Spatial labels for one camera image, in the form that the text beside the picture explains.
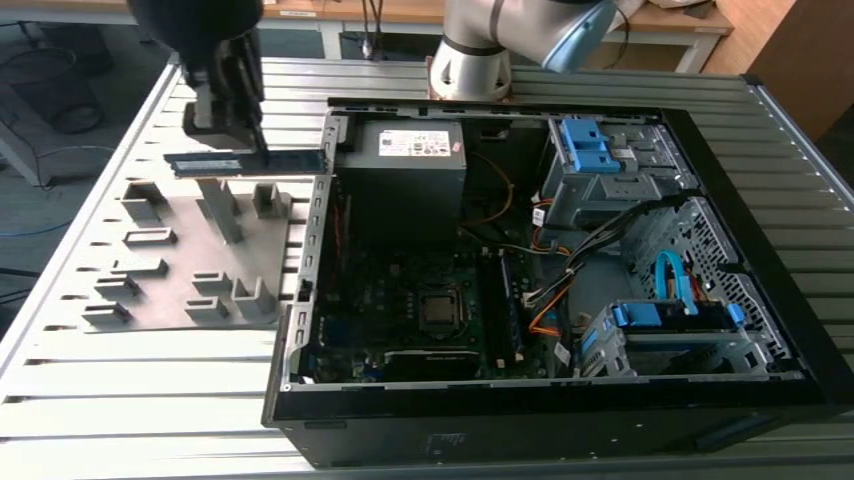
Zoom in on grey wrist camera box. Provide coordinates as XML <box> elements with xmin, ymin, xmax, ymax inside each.
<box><xmin>183</xmin><ymin>99</ymin><xmax>261</xmax><ymax>152</ymax></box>

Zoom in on wooden cabinet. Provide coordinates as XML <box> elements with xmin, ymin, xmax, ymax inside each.
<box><xmin>700</xmin><ymin>0</ymin><xmax>854</xmax><ymax>144</ymax></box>

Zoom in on black cable with plug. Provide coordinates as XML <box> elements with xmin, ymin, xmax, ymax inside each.
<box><xmin>359</xmin><ymin>0</ymin><xmax>389</xmax><ymax>64</ymax></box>

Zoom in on yellow black wire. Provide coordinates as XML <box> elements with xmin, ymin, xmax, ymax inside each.
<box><xmin>465</xmin><ymin>151</ymin><xmax>517</xmax><ymax>227</ymax></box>

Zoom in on blue SATA cable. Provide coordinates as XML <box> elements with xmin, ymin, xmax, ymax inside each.
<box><xmin>656</xmin><ymin>251</ymin><xmax>701</xmax><ymax>315</ymax></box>

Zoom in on metal socket cover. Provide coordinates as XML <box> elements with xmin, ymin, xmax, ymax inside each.
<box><xmin>417</xmin><ymin>284</ymin><xmax>470</xmax><ymax>335</ymax></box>

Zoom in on grey metal drive cage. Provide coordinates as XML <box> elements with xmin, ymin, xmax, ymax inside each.
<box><xmin>577</xmin><ymin>299</ymin><xmax>796</xmax><ymax>377</ymax></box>
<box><xmin>538</xmin><ymin>117</ymin><xmax>704</xmax><ymax>232</ymax></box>

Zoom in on grey power supply unit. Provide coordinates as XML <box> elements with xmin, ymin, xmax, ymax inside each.
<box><xmin>333</xmin><ymin>119</ymin><xmax>469</xmax><ymax>236</ymax></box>

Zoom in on silver CPU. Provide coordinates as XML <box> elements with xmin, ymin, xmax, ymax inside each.
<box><xmin>424</xmin><ymin>294</ymin><xmax>464</xmax><ymax>324</ymax></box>

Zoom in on black graphics card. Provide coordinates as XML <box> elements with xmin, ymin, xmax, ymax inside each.
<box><xmin>383</xmin><ymin>349</ymin><xmax>484</xmax><ymax>380</ymax></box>

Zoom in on grey parts rack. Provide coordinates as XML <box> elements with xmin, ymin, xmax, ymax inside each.
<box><xmin>79</xmin><ymin>177</ymin><xmax>295</xmax><ymax>335</ymax></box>

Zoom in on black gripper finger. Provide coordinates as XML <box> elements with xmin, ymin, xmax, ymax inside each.
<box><xmin>246</xmin><ymin>112</ymin><xmax>273</xmax><ymax>170</ymax></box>

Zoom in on green RAM stick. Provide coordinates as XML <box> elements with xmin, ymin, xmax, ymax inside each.
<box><xmin>163</xmin><ymin>149</ymin><xmax>330</xmax><ymax>179</ymax></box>

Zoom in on black cable bundle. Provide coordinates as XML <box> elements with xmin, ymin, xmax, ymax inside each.
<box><xmin>526</xmin><ymin>194</ymin><xmax>682</xmax><ymax>311</ymax></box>

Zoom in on coloured drive power wires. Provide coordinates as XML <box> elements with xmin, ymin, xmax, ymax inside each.
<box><xmin>530</xmin><ymin>197</ymin><xmax>576</xmax><ymax>257</ymax></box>

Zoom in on hard disk in blue carrier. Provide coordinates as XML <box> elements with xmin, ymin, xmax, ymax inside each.
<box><xmin>612</xmin><ymin>299</ymin><xmax>748</xmax><ymax>334</ymax></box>

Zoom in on blue plastic disk carrier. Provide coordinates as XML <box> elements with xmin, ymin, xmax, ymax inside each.
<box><xmin>577</xmin><ymin>148</ymin><xmax>614</xmax><ymax>174</ymax></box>
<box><xmin>564</xmin><ymin>118</ymin><xmax>605</xmax><ymax>151</ymax></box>

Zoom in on black PC case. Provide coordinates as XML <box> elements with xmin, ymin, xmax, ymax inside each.
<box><xmin>259</xmin><ymin>97</ymin><xmax>854</xmax><ymax>469</ymax></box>

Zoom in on orange SATA cable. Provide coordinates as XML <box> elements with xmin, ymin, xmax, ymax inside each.
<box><xmin>529</xmin><ymin>292</ymin><xmax>574</xmax><ymax>342</ymax></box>

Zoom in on green motherboard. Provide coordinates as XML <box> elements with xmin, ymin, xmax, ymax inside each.
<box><xmin>310</xmin><ymin>234</ymin><xmax>556</xmax><ymax>382</ymax></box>

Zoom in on wooden desk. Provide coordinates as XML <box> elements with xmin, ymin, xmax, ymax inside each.
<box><xmin>259</xmin><ymin>0</ymin><xmax>736</xmax><ymax>74</ymax></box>

